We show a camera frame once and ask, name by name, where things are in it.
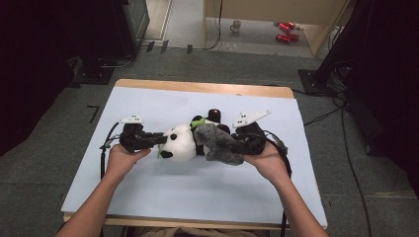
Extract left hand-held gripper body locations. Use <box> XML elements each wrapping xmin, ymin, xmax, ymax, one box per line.
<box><xmin>118</xmin><ymin>114</ymin><xmax>146</xmax><ymax>154</ymax></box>

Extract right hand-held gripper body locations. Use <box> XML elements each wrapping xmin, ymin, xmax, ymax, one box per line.
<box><xmin>231</xmin><ymin>110</ymin><xmax>273</xmax><ymax>156</ymax></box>

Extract panda plush toy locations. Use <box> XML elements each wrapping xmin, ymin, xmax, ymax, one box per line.
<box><xmin>157</xmin><ymin>108</ymin><xmax>232</xmax><ymax>163</ymax></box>

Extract grey fuzzy toy garment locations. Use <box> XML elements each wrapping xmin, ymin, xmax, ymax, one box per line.
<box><xmin>193</xmin><ymin>122</ymin><xmax>246</xmax><ymax>167</ymax></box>

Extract person's left hand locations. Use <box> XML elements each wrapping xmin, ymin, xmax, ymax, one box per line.
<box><xmin>105</xmin><ymin>143</ymin><xmax>153</xmax><ymax>181</ymax></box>

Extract person's right hand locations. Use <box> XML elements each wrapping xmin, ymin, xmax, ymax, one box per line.
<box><xmin>242</xmin><ymin>141</ymin><xmax>292</xmax><ymax>186</ymax></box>

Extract wooden table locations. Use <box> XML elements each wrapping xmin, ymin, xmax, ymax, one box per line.
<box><xmin>62</xmin><ymin>78</ymin><xmax>328</xmax><ymax>231</ymax></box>

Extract black stand base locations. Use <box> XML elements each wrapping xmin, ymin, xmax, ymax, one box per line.
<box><xmin>297</xmin><ymin>68</ymin><xmax>338</xmax><ymax>97</ymax></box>
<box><xmin>69</xmin><ymin>57</ymin><xmax>116</xmax><ymax>86</ymax></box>

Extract person's beige trousers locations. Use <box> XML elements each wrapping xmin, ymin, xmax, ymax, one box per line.
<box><xmin>131</xmin><ymin>226</ymin><xmax>272</xmax><ymax>237</ymax></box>

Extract black cabinet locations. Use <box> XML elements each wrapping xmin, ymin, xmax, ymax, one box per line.
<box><xmin>111</xmin><ymin>0</ymin><xmax>151</xmax><ymax>57</ymax></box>

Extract black curtain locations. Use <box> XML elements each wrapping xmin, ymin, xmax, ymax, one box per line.
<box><xmin>315</xmin><ymin>0</ymin><xmax>419</xmax><ymax>198</ymax></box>
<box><xmin>0</xmin><ymin>0</ymin><xmax>115</xmax><ymax>157</ymax></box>

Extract light wooden desk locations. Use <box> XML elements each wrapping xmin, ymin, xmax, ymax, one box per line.
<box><xmin>202</xmin><ymin>0</ymin><xmax>351</xmax><ymax>57</ymax></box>

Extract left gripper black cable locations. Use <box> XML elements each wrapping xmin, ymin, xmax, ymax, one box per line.
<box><xmin>99</xmin><ymin>121</ymin><xmax>122</xmax><ymax>181</ymax></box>

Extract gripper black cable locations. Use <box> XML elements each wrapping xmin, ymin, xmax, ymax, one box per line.
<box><xmin>99</xmin><ymin>121</ymin><xmax>122</xmax><ymax>181</ymax></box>
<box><xmin>263</xmin><ymin>129</ymin><xmax>293</xmax><ymax>237</ymax></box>

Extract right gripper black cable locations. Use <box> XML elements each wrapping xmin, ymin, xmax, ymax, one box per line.
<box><xmin>263</xmin><ymin>129</ymin><xmax>293</xmax><ymax>237</ymax></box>

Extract black floor cable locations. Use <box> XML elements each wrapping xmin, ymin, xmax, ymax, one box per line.
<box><xmin>302</xmin><ymin>93</ymin><xmax>374</xmax><ymax>237</ymax></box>

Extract hanging black cable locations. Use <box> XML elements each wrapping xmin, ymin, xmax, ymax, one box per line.
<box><xmin>203</xmin><ymin>0</ymin><xmax>224</xmax><ymax>51</ymax></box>

